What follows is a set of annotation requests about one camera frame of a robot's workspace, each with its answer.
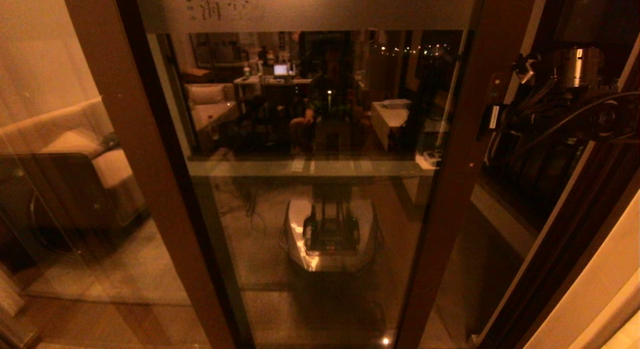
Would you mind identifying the brown framed sliding glass door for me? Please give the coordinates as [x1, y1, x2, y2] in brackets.
[132, 0, 543, 349]

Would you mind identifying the black metal side window railing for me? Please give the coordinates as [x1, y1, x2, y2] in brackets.
[482, 134, 588, 215]

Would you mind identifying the brown stone side window sill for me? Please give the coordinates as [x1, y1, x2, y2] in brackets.
[470, 181, 543, 252]

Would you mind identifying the brown framed fixed glass panel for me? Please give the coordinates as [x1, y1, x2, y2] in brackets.
[0, 0, 236, 349]

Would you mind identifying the beige sofa cushion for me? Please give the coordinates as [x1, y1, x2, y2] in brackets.
[40, 130, 107, 160]

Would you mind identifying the beige sofa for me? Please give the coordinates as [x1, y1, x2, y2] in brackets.
[0, 96, 148, 240]

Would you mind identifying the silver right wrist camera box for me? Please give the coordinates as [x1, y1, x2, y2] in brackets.
[514, 54, 540, 85]

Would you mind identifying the dark brown side window frame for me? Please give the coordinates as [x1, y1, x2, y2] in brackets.
[550, 0, 640, 55]

